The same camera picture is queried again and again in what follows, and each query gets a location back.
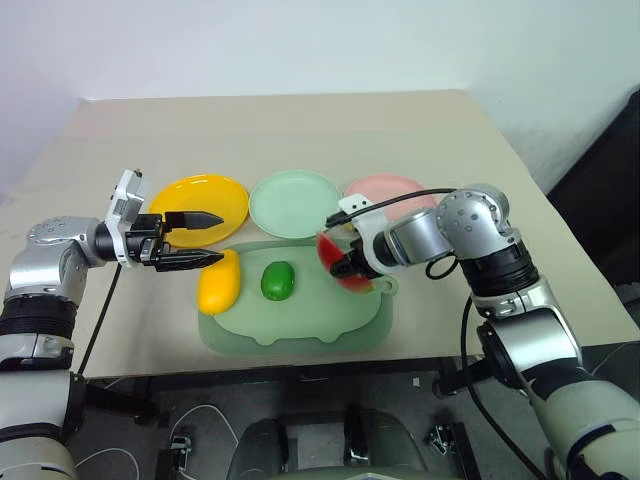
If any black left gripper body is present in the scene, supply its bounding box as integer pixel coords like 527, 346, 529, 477
124, 213, 172, 267

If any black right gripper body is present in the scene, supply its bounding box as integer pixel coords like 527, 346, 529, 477
343, 241, 377, 282

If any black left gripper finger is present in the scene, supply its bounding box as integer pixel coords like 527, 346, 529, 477
162, 210, 225, 233
151, 244, 226, 274

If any red toy watermelon slice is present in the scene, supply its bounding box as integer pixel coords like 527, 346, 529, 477
316, 230, 377, 296

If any green toy pepper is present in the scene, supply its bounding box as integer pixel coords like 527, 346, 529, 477
260, 260, 297, 303

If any yellow plate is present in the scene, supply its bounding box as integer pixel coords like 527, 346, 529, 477
148, 173, 250, 250

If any pink plate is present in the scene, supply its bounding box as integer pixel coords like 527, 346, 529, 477
342, 173, 440, 224

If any pale green plate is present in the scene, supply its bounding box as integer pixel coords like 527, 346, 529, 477
248, 169, 346, 239

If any yellow toy mango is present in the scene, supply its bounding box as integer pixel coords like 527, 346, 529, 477
198, 248, 242, 316

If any pale green silicone mat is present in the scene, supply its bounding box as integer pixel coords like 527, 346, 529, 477
197, 239, 401, 357

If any dark rounded shape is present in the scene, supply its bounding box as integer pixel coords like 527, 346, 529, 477
368, 408, 432, 475
227, 417, 291, 480

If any dark bulky case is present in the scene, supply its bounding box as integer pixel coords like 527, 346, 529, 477
546, 87, 640, 287

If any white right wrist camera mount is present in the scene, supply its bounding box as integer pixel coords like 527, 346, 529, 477
338, 193, 397, 279

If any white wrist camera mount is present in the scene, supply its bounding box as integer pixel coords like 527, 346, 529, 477
103, 168, 154, 271
338, 193, 397, 279

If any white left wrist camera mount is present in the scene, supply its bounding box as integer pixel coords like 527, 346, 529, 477
103, 168, 154, 271

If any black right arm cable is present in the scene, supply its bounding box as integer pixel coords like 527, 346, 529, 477
326, 187, 549, 480

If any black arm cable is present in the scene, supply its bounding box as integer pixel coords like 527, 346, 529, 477
77, 263, 121, 381
326, 187, 549, 480

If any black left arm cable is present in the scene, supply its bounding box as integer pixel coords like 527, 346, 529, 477
77, 263, 121, 381

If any black table frame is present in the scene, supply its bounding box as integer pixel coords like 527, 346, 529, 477
69, 357, 501, 426

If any white floor cable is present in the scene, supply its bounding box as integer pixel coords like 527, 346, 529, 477
74, 446, 142, 480
168, 403, 242, 454

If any black metal post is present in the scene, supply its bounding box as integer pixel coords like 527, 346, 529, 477
343, 403, 374, 462

